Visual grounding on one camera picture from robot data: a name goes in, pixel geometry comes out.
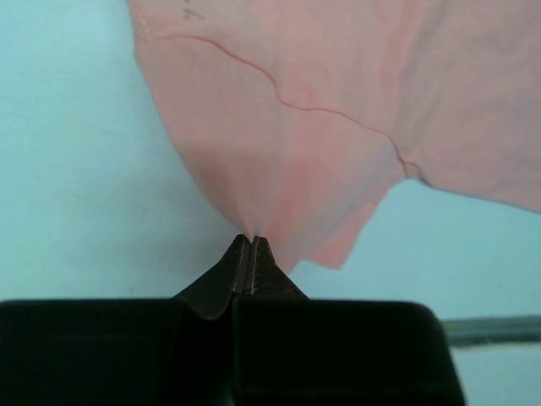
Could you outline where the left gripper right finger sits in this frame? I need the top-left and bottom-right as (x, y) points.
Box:
(231, 237), (465, 405)

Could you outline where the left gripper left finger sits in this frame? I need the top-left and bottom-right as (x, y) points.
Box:
(1, 235), (249, 405)

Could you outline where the salmon pink t-shirt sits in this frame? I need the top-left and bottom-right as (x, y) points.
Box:
(128, 1), (540, 271)

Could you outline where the front aluminium rail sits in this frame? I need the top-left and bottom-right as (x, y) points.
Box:
(441, 315), (540, 348)

